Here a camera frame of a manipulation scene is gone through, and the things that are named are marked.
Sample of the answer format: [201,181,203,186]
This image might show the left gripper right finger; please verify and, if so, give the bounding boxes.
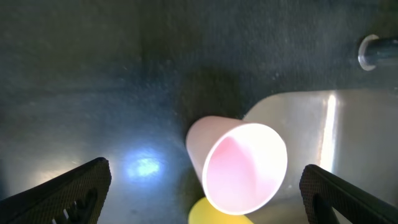
[299,164,398,224]

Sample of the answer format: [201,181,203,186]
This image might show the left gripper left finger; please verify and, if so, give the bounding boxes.
[0,157,112,224]

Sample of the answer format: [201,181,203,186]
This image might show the steel sink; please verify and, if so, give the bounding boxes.
[242,88,398,224]

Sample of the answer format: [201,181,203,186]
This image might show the pink cup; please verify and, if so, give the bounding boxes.
[185,115,289,216]

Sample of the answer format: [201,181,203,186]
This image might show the yellow cup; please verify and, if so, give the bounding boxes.
[188,197,254,224]

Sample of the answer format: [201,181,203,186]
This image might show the steel tap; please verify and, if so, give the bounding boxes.
[357,33,398,72]

